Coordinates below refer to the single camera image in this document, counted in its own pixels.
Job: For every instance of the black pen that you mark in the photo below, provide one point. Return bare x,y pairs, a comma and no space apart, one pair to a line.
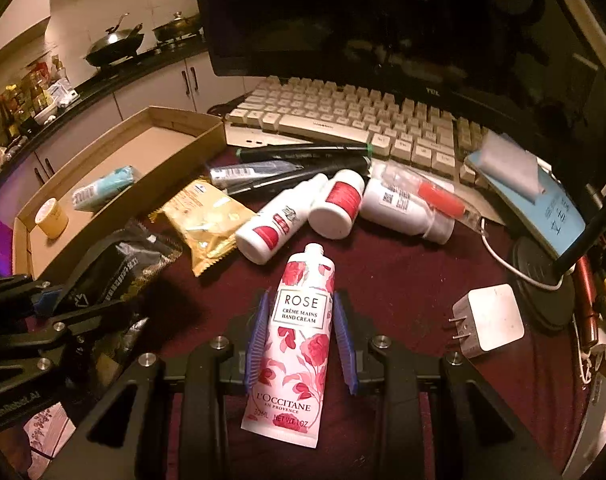
333,167

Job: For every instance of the group of condiment bottles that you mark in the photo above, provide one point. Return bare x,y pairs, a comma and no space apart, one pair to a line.
28,95

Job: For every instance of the small yellow jar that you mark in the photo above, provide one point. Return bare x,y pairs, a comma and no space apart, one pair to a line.
53,217

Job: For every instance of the black monitor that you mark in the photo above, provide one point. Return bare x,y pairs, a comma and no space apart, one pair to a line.
383,20

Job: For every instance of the teal tube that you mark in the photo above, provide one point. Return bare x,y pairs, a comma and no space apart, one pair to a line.
103,187

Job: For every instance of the black wok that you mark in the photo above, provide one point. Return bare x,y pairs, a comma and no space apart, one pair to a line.
115,45

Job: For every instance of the slim white spray bottle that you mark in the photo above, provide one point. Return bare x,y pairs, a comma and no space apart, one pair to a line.
268,235

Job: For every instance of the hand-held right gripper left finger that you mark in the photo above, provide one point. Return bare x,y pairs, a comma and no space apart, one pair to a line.
257,342

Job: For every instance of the large white bottle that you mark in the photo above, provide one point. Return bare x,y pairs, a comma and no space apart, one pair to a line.
398,207

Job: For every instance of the cardboard box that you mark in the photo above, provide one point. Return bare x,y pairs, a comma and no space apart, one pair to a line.
158,145

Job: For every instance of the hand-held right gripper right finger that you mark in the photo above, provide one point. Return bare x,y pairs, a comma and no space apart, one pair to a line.
345,345

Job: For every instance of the black snack packet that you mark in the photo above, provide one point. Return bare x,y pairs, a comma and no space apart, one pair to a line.
118,265

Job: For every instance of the blue notebook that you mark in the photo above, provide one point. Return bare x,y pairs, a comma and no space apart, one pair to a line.
548,215

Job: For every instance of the beige keyboard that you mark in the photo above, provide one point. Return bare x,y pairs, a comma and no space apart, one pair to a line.
333,110

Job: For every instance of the black kitchen counter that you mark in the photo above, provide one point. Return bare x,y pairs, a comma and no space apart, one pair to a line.
133,67

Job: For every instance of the floral printed cloth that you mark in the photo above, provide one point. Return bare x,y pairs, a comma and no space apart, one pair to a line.
48,425

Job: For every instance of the wide white red-label bottle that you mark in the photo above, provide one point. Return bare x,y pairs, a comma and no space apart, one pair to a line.
338,205

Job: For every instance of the metal cooking pot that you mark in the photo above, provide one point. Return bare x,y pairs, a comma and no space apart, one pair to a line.
178,27

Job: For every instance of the white kitchen base cabinet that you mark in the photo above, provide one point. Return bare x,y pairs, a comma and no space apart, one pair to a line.
153,90

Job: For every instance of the clear plastic tube package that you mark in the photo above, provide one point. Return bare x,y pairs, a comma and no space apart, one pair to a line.
440,195

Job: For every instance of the rose print hand cream tube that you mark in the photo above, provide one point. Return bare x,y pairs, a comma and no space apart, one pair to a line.
298,360

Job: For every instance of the white charger plug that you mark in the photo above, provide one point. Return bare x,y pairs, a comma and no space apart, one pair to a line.
493,320

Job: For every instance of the grey cloth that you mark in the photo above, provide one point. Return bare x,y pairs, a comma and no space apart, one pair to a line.
508,160

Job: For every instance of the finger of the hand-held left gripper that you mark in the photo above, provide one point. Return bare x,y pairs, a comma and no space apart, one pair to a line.
83,330
45,301

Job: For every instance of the grey blue pen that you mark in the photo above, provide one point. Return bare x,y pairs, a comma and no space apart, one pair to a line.
248,172

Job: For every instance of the yellow snack packet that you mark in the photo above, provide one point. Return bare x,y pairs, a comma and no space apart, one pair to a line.
208,225

